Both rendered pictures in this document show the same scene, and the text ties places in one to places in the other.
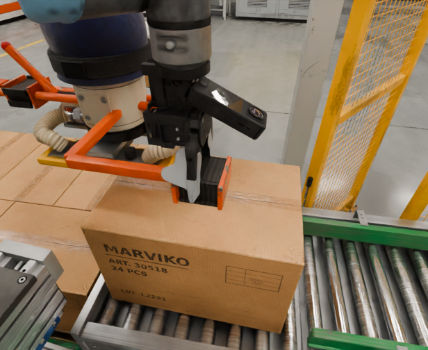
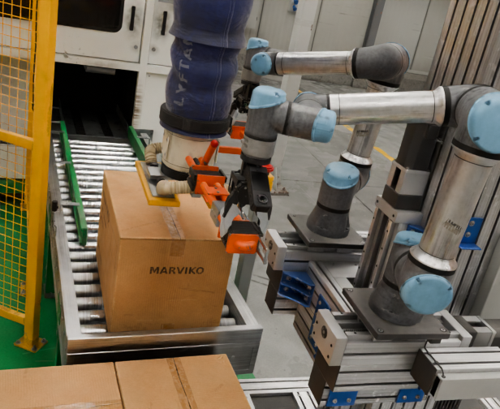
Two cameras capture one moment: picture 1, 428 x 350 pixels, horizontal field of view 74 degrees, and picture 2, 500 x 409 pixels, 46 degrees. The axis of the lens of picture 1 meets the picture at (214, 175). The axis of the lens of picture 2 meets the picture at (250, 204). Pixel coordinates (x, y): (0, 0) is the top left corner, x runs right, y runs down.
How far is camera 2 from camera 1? 2.44 m
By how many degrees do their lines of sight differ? 99
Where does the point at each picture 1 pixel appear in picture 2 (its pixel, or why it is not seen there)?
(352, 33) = (51, 66)
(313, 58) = not seen: outside the picture
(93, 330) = (251, 321)
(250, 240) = not seen: hidden behind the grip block
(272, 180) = (130, 179)
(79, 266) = (204, 372)
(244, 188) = not seen: hidden behind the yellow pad
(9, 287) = (299, 217)
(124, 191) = (189, 231)
